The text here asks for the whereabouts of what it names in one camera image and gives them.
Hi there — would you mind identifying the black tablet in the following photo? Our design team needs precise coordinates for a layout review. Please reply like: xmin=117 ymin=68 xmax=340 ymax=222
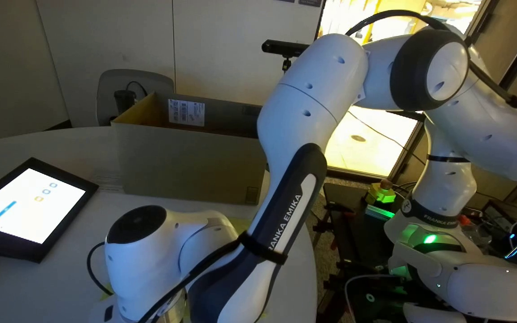
xmin=0 ymin=158 xmax=97 ymax=262

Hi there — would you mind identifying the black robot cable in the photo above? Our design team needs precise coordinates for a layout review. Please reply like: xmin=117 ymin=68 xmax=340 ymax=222
xmin=345 ymin=7 xmax=517 ymax=118

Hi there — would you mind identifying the black camera on boom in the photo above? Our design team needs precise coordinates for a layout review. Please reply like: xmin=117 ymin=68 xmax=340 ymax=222
xmin=262 ymin=39 xmax=307 ymax=71

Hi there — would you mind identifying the cardboard box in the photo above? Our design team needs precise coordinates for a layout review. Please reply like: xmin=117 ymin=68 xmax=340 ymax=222
xmin=112 ymin=93 xmax=266 ymax=204

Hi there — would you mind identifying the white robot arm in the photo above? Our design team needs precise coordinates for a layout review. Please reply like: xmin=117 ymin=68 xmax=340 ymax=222
xmin=101 ymin=27 xmax=517 ymax=323

